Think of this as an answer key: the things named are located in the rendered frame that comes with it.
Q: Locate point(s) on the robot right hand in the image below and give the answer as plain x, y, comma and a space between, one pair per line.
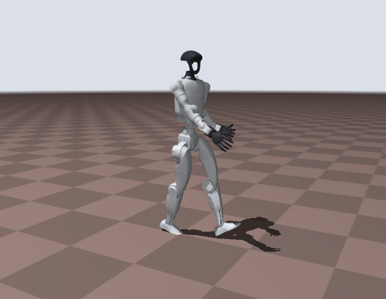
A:
218, 137

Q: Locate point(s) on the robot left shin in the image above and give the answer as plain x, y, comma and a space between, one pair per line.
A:
215, 203

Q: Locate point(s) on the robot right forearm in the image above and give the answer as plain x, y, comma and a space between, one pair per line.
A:
197, 120

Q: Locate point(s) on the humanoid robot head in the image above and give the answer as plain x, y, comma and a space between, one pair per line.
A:
191, 57

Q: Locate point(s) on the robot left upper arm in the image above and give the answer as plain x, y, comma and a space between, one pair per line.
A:
207, 88

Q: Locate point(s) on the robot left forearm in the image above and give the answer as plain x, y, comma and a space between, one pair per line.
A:
207, 119

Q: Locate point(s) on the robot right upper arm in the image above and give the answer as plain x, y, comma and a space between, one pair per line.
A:
177, 89

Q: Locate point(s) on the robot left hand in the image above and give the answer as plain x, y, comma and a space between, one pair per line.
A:
227, 129

